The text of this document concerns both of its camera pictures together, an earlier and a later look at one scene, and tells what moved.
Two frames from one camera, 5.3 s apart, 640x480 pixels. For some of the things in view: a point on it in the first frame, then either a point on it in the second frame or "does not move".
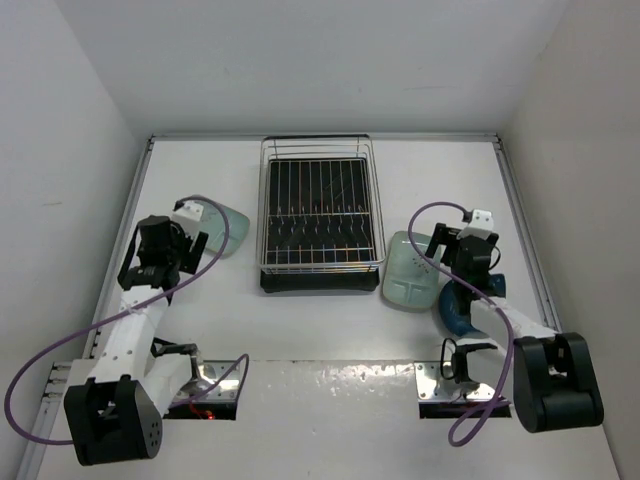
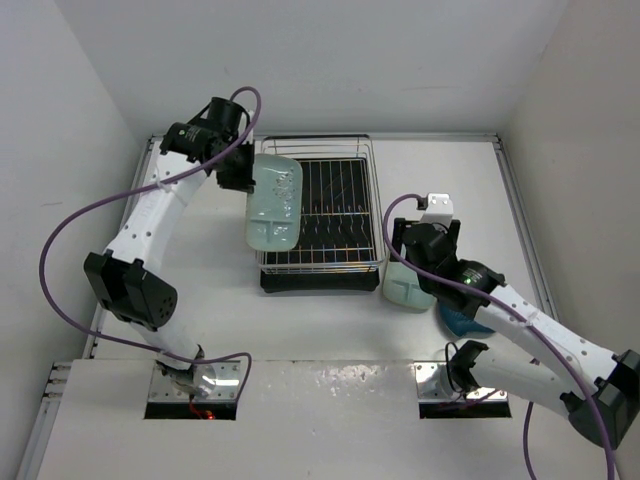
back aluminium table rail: [372, 136] does not move
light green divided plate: [214, 224] → [274, 208]
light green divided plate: [408, 282] does not move
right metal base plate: [432, 387] does not move
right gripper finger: [442, 236] → [398, 237]
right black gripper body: [455, 271] → [425, 284]
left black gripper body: [177, 251] → [235, 170]
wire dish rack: [319, 207] does not move
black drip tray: [319, 226] does not move
